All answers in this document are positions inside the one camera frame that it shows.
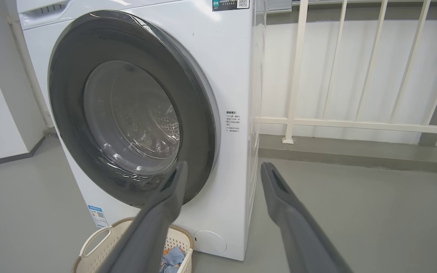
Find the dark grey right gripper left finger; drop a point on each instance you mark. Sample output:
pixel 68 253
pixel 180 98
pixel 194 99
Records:
pixel 146 231

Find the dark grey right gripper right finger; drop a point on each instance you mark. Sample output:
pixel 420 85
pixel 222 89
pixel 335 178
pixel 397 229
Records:
pixel 298 231

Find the blue cartoon print garment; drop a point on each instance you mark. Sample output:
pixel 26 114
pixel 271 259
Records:
pixel 173 258

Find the dark grey round washer door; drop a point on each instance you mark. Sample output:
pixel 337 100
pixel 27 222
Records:
pixel 70 113

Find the cream perforated laundry basket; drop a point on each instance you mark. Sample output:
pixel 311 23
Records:
pixel 97 248

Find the white front-load washing machine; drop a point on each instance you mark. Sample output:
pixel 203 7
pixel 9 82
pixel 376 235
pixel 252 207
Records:
pixel 230 68

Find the white metal railing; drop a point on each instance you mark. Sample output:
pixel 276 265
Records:
pixel 355 124

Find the white vertical wall pipe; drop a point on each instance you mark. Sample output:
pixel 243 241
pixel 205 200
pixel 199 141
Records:
pixel 29 72

